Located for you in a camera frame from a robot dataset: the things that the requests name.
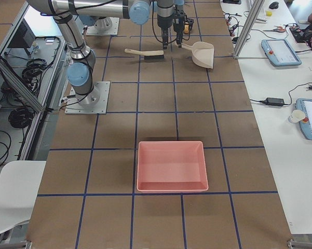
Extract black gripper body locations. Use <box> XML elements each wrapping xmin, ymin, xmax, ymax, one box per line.
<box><xmin>157</xmin><ymin>5</ymin><xmax>173</xmax><ymax>29</ymax></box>
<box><xmin>173</xmin><ymin>8</ymin><xmax>194</xmax><ymax>34</ymax></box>

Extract white brush black bristles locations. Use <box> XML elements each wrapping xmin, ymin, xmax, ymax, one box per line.
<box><xmin>124</xmin><ymin>48</ymin><xmax>165</xmax><ymax>61</ymax></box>

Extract beige plastic dustpan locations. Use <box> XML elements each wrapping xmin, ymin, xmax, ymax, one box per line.
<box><xmin>181</xmin><ymin>41</ymin><xmax>215</xmax><ymax>69</ymax></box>

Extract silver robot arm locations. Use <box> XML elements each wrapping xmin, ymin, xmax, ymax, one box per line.
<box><xmin>28</xmin><ymin>1</ymin><xmax>177</xmax><ymax>109</ymax></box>
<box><xmin>73</xmin><ymin>1</ymin><xmax>194</xmax><ymax>49</ymax></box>

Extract pink plastic bin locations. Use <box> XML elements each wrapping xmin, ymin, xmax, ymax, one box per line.
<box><xmin>137</xmin><ymin>141</ymin><xmax>209</xmax><ymax>193</ymax></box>

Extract yellow small object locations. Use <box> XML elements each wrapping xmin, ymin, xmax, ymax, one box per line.
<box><xmin>265</xmin><ymin>10</ymin><xmax>273</xmax><ymax>17</ymax></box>

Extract black computer mouse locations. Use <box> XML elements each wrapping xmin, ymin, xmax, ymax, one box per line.
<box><xmin>268</xmin><ymin>1</ymin><xmax>279</xmax><ymax>9</ymax></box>

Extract upper blue teach pendant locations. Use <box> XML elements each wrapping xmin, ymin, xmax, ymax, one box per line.
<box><xmin>261</xmin><ymin>39</ymin><xmax>302</xmax><ymax>67</ymax></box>

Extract blue teach pendant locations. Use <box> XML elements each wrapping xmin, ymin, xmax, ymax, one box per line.
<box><xmin>261</xmin><ymin>39</ymin><xmax>302</xmax><ymax>67</ymax></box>
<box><xmin>295</xmin><ymin>98</ymin><xmax>312</xmax><ymax>140</ymax></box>

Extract black power adapter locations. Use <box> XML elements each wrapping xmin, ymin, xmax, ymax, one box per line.
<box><xmin>263</xmin><ymin>98</ymin><xmax>285</xmax><ymax>106</ymax></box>

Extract white paper cup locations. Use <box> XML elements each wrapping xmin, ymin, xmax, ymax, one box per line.
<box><xmin>288</xmin><ymin>109</ymin><xmax>306</xmax><ymax>123</ymax></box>

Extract lower blue teach pendant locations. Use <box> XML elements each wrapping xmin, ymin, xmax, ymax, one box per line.
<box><xmin>295</xmin><ymin>98</ymin><xmax>312</xmax><ymax>140</ymax></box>

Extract white chair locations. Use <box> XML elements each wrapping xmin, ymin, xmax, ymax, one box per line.
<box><xmin>0</xmin><ymin>160</ymin><xmax>46</xmax><ymax>234</ymax></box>

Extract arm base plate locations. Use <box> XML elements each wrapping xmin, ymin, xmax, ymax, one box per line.
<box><xmin>65</xmin><ymin>81</ymin><xmax>111</xmax><ymax>115</ymax></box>
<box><xmin>86</xmin><ymin>17</ymin><xmax>120</xmax><ymax>36</ymax></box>

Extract aluminium frame post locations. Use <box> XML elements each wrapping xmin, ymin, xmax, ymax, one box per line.
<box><xmin>233</xmin><ymin>0</ymin><xmax>264</xmax><ymax>59</ymax></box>

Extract orange handled scissors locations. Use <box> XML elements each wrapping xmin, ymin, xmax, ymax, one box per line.
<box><xmin>263</xmin><ymin>26</ymin><xmax>286</xmax><ymax>33</ymax></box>

